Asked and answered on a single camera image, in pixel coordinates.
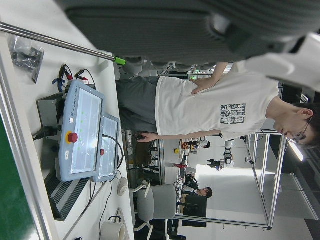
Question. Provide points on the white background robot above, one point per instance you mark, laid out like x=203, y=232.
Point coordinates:
x=228, y=157

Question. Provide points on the white computer mouse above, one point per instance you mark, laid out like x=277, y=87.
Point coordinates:
x=122, y=186

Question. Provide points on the green conveyor belt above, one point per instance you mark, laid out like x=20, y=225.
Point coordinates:
x=10, y=187

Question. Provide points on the aluminium frame cell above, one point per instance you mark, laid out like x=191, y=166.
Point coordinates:
x=225, y=221

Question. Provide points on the grey office chair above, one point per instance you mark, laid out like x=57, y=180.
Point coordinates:
x=162, y=202

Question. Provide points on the white coffee mug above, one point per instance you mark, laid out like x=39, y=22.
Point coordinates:
x=110, y=231

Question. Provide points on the plastic bag of black parts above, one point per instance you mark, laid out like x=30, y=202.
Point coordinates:
x=25, y=57

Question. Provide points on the seated person in black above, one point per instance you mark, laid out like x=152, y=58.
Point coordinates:
x=205, y=192

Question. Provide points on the chrome metal rod tool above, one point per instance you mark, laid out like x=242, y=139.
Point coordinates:
x=50, y=40

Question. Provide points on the grey teach pendant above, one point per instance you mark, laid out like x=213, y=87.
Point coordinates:
x=110, y=150
x=85, y=130

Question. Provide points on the person in white T-shirt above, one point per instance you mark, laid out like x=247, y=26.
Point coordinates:
x=200, y=110

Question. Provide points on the black finned power unit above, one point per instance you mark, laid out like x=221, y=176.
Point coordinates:
x=65, y=197

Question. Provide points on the red black crocodile clip lead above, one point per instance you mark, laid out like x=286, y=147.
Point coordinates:
x=66, y=72
x=83, y=77

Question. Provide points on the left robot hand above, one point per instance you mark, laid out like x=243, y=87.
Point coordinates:
x=162, y=27

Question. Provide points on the black background monitor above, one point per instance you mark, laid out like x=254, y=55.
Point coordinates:
x=195, y=210

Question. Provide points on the long ceiling light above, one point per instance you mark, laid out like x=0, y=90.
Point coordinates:
x=296, y=151

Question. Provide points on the dark grey metal box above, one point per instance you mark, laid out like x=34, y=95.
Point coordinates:
x=48, y=110

